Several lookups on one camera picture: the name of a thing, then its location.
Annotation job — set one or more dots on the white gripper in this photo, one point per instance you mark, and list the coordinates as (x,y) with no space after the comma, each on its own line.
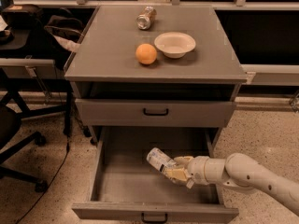
(198,169)

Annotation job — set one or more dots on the clear plastic water bottle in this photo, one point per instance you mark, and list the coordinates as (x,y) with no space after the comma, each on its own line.
(160,161)

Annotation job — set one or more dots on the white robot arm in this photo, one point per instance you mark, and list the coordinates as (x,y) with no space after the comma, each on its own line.
(238,171)

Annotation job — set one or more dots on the grey open lower drawer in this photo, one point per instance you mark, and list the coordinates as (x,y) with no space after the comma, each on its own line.
(125,186)

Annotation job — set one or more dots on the grey drawer cabinet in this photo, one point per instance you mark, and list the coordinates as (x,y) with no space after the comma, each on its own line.
(106,68)

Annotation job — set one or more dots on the grey upper drawer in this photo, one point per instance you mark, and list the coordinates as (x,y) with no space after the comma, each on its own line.
(155,113)

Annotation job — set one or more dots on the orange fruit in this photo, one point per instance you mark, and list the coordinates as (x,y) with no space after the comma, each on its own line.
(146,54)

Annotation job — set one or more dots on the white paper bowl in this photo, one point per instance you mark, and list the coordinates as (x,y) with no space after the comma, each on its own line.
(174,44)

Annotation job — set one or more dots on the metal soda can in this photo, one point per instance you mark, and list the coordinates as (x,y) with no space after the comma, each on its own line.
(146,18)

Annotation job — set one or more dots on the dark side desk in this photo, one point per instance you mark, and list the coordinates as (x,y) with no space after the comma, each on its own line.
(34,61)

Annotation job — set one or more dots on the black box on desk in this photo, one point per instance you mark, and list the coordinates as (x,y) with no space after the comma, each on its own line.
(22,16)

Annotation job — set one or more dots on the dark bag with strap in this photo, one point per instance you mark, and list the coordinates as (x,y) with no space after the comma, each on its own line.
(63,34)

